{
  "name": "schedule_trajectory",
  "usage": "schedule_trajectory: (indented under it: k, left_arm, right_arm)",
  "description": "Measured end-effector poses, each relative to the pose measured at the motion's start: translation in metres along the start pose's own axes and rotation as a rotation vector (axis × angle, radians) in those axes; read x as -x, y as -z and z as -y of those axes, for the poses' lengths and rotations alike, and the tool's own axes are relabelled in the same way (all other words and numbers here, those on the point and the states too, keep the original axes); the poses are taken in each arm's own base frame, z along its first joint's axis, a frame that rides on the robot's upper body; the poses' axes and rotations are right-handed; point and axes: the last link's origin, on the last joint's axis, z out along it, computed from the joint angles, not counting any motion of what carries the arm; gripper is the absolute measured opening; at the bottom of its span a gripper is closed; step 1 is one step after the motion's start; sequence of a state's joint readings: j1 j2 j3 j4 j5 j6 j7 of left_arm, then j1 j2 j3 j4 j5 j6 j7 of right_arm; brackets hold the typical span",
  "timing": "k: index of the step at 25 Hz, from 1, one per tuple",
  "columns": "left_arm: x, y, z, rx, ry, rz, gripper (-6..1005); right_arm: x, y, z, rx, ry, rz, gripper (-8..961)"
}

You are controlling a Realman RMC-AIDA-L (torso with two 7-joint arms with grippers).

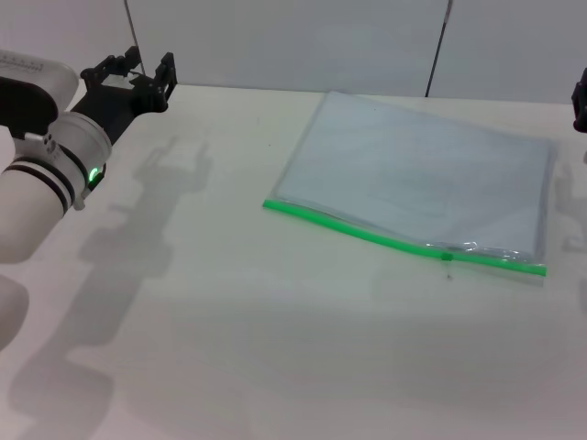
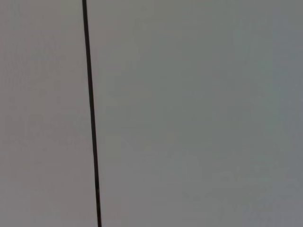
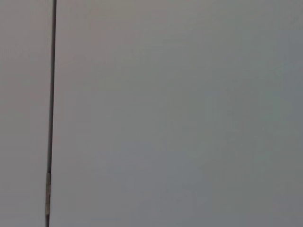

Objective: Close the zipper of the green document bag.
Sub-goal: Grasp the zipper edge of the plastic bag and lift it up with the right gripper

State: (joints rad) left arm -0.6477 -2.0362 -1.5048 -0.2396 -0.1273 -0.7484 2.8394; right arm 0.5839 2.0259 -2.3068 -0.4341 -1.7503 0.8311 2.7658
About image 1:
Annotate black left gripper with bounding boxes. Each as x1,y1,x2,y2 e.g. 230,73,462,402
68,45,179,144

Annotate clear green-zip document bag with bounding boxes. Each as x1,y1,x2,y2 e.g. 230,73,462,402
261,90,559,288

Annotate thin plain black pole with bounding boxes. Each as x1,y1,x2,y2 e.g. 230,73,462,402
125,0,139,50

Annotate thin black cable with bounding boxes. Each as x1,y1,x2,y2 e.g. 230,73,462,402
424,0,455,98

